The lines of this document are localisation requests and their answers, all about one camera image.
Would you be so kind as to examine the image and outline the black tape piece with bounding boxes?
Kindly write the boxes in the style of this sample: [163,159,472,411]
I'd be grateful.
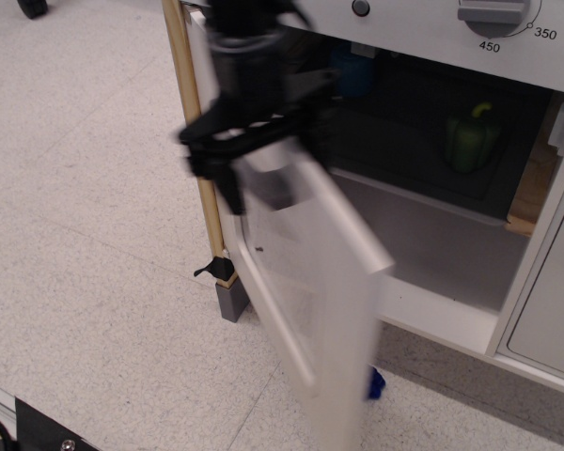
[194,257,235,282]

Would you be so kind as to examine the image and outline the aluminium frame rail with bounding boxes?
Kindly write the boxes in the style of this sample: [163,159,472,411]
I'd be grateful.
[0,388,17,439]

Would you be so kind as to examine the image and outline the black caster wheel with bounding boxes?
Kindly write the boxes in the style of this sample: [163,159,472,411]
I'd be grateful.
[17,0,48,20]

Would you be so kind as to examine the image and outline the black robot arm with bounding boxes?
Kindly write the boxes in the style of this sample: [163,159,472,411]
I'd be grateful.
[179,1,338,215]

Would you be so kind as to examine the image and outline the grey temperature knob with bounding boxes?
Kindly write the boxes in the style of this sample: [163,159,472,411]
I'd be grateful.
[457,0,530,39]

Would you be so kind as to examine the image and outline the blue toy cup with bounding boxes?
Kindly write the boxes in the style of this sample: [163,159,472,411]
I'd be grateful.
[330,43,374,98]

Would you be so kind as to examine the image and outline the blue toy grapes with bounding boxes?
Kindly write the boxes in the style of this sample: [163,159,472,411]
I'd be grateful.
[368,366,386,400]

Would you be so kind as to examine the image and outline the wooden kitchen leg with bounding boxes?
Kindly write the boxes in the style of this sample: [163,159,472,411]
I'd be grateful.
[161,0,241,288]

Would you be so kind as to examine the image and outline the white toy kitchen cabinet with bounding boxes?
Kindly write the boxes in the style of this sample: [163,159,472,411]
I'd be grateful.
[183,0,564,393]

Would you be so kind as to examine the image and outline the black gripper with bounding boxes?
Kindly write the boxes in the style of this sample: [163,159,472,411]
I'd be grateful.
[179,70,338,216]

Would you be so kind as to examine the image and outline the white cabinet drawer door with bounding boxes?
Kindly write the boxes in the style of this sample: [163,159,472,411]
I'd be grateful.
[507,217,564,377]

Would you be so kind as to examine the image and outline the grey leg foot cap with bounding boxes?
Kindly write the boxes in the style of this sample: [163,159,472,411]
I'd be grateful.
[215,278,250,322]

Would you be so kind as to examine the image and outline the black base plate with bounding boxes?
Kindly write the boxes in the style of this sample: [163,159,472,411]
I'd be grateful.
[0,397,99,451]

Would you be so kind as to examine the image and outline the green toy bell pepper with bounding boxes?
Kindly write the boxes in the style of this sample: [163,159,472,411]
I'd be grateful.
[444,101,502,174]

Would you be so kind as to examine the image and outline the white toy oven door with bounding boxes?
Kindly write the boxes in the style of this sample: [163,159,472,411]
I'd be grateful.
[224,138,394,450]

